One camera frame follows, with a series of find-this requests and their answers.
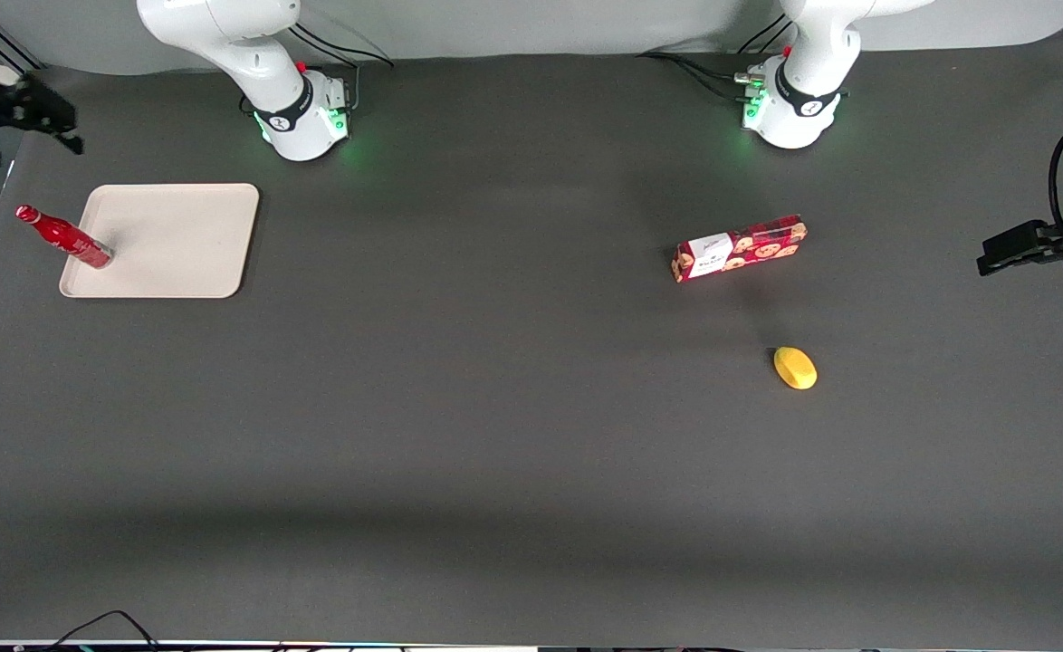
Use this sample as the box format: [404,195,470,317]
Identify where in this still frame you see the red coke bottle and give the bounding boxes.
[15,205,116,270]

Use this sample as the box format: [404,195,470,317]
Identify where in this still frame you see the beige plastic tray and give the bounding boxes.
[59,183,260,300]

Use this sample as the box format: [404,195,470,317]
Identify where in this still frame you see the yellow lemon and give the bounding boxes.
[773,346,819,391]

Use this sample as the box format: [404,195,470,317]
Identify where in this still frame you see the red cookie box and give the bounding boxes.
[671,214,809,284]

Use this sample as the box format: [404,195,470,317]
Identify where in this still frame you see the black right arm base cables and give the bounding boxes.
[289,18,397,114]

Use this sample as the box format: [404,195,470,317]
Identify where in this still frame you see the black arm base cables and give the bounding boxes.
[289,18,397,114]
[636,14,790,102]

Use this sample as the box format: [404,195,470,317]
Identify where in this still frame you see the black left arm base cables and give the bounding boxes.
[636,14,790,102]

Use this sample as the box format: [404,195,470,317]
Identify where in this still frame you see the black cable at table edge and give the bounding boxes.
[43,610,163,652]

